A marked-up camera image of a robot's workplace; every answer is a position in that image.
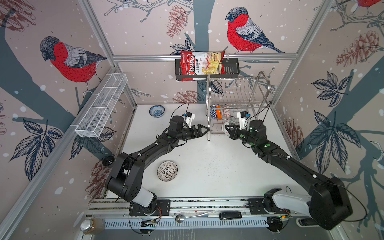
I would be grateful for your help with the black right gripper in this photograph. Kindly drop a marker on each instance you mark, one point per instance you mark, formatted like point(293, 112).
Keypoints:
point(233, 134)

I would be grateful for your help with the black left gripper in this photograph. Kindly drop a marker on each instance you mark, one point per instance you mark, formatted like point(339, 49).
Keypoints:
point(198, 134)

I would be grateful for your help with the orange plastic bowl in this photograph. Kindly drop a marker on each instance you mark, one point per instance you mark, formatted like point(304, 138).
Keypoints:
point(218, 112)

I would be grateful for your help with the stainless steel dish rack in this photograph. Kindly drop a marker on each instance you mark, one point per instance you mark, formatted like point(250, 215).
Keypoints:
point(249, 94)

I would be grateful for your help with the brown white patterned bowl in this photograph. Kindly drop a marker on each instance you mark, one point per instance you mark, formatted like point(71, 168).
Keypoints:
point(167, 171)

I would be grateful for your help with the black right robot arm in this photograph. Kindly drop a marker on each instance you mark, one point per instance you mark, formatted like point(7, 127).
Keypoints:
point(326, 202)

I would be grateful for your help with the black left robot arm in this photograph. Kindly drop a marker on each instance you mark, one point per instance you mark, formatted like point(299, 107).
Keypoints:
point(126, 177)

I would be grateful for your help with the blue floral white bowl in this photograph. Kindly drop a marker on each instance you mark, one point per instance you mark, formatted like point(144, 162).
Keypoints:
point(157, 111)

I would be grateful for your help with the red cassava chips bag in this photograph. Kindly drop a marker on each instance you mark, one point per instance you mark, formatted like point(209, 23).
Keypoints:
point(201, 63)

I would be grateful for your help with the black remote device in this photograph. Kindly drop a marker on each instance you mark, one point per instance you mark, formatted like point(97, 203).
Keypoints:
point(230, 215)

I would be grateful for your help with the metal spoon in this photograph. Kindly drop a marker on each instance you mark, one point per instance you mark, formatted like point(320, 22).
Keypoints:
point(180, 218)

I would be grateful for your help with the black round knob bottle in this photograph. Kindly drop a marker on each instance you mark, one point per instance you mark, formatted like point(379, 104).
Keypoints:
point(108, 161)

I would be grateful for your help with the glass jar with silver lid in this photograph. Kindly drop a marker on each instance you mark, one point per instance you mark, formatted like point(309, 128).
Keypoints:
point(92, 226)

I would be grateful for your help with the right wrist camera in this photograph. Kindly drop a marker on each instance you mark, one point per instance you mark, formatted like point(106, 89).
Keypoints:
point(242, 116)

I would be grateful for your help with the black wire shelf basket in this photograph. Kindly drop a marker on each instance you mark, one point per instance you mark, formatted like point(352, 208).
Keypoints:
point(230, 66)

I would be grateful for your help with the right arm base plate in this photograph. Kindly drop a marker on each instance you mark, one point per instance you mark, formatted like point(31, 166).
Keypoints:
point(256, 206)

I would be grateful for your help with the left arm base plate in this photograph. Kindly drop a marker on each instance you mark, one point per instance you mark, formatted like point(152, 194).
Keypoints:
point(158, 208)

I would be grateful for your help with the white wire mesh basket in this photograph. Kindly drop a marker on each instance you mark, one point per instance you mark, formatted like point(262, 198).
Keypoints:
point(99, 112)

